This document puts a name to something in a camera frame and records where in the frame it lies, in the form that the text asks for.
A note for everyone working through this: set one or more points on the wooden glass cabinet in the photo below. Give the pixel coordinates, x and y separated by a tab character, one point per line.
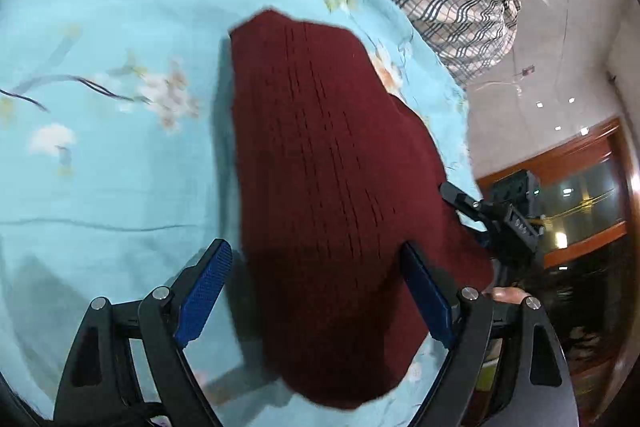
580	187

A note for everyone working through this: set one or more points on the person's right hand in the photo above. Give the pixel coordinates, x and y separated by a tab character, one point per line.
510	294

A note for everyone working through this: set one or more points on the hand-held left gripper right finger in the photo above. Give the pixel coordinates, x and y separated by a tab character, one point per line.
430	294

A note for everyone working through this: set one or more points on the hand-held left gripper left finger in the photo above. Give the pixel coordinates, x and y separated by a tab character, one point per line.
205	287

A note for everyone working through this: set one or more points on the light blue floral bed sheet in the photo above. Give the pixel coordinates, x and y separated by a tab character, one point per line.
115	122

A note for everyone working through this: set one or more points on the maroon hooded knit sweater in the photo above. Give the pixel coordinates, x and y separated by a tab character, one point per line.
330	207

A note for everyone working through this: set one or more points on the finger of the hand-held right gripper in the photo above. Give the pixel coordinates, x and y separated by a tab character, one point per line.
457	197
475	232

